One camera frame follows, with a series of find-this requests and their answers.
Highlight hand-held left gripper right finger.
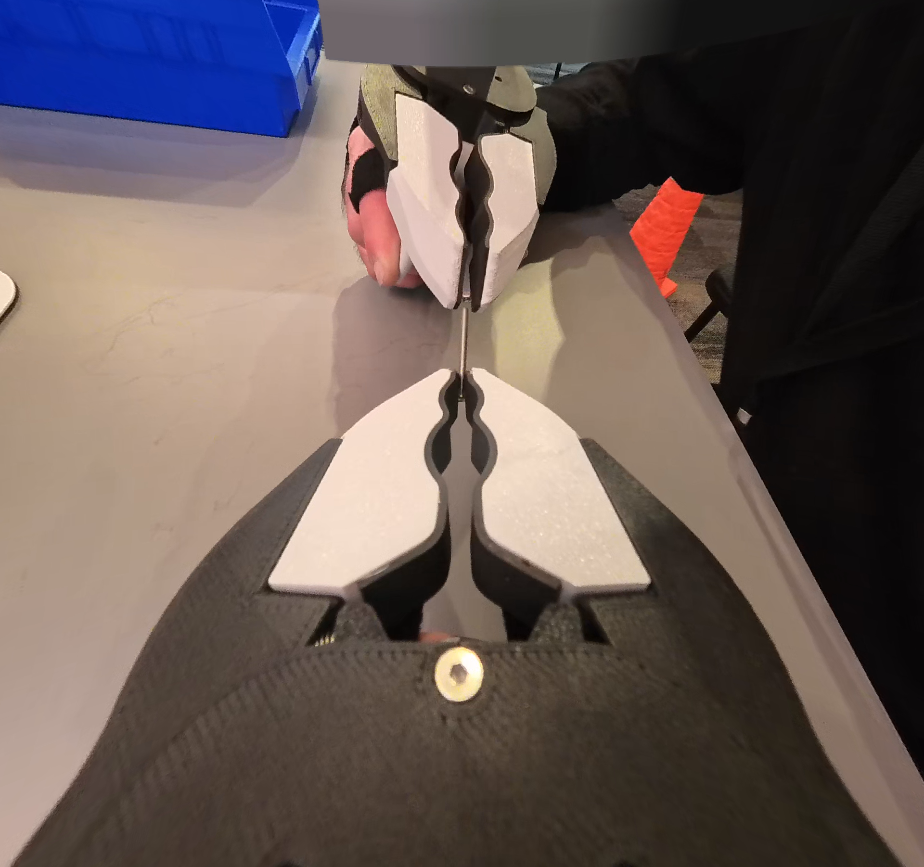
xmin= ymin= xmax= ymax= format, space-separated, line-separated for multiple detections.
xmin=465 ymin=369 xmax=652 ymax=640

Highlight person's right forearm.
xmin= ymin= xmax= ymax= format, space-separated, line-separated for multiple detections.
xmin=536 ymin=59 xmax=744 ymax=213

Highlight blue plastic bin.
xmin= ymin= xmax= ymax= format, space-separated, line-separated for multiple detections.
xmin=0 ymin=0 xmax=323 ymax=139

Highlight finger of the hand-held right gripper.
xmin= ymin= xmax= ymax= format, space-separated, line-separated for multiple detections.
xmin=468 ymin=131 xmax=542 ymax=306
xmin=386 ymin=91 xmax=477 ymax=309

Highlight grey desk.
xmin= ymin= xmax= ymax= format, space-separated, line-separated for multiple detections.
xmin=0 ymin=59 xmax=924 ymax=867

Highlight black chair part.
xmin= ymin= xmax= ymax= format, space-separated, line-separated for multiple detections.
xmin=684 ymin=269 xmax=730 ymax=343

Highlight person's right hand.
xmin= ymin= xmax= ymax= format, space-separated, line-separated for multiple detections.
xmin=339 ymin=124 xmax=427 ymax=289

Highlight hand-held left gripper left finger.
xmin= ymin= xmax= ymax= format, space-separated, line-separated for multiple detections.
xmin=269 ymin=369 xmax=462 ymax=641

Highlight orange textured object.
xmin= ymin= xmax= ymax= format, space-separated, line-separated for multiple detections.
xmin=629 ymin=178 xmax=705 ymax=299

